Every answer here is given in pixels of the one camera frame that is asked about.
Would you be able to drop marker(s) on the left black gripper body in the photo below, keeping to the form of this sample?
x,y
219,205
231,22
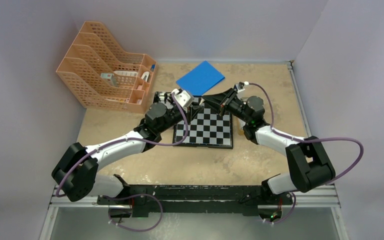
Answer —
x,y
188,114

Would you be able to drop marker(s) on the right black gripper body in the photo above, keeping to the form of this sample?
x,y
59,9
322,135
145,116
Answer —
x,y
228,100

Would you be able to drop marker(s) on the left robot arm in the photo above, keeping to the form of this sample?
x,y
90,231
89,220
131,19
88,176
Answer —
x,y
76,171

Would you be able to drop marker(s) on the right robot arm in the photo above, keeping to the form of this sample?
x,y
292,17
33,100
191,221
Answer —
x,y
308,163

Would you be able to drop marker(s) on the silver tin with black pieces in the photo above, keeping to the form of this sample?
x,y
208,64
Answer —
x,y
165,98

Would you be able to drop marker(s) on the black and white chessboard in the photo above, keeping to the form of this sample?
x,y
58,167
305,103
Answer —
x,y
209,129

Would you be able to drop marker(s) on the orange mesh file organizer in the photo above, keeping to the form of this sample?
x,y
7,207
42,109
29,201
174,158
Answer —
x,y
102,75

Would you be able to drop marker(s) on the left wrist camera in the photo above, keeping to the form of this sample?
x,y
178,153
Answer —
x,y
182,97

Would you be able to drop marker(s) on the black mounting rail base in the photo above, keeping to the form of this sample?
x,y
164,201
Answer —
x,y
247,200

